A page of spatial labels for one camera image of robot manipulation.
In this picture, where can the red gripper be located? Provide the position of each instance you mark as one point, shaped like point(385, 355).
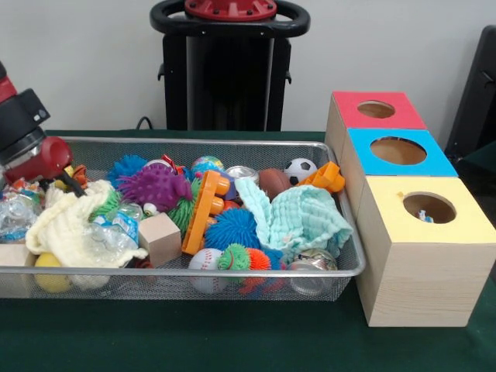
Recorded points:
point(50, 159)

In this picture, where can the colourful print cloth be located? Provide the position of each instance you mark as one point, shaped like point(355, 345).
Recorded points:
point(23, 190)

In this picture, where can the cream yellow cloth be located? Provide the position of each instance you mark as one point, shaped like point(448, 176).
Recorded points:
point(58, 228)

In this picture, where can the purple spiky rubber ball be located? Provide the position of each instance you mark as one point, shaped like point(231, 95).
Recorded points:
point(155, 182)

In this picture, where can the wide orange studded block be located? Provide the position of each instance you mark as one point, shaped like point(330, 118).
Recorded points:
point(201, 217)

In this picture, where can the brown toy football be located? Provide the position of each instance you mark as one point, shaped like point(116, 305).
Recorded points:
point(273, 180)

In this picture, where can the long orange toy block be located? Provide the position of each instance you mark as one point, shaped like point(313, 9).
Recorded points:
point(323, 176)

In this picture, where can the small colourful patterned cloth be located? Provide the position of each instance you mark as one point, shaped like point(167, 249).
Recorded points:
point(424, 217)

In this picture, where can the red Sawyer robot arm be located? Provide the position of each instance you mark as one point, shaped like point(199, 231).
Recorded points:
point(19, 120)

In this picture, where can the silver mesh bin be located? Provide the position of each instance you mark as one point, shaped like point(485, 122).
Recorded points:
point(232, 272)

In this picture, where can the wooden box with three holes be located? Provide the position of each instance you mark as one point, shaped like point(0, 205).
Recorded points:
point(426, 283)

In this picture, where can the blue spiky rubber ball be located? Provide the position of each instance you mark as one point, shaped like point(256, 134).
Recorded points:
point(124, 164)

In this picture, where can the blue globe ball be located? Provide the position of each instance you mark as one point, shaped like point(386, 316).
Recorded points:
point(207, 162)

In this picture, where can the dark green tablecloth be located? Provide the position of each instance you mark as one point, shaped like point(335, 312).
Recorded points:
point(484, 159)
point(193, 341)

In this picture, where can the black and white soccer ball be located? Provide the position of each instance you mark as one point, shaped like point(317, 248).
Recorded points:
point(300, 167)

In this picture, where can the mint green cloth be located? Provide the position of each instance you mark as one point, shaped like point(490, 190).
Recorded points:
point(302, 217)

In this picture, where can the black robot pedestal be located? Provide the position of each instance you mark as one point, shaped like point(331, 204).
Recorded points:
point(228, 77)

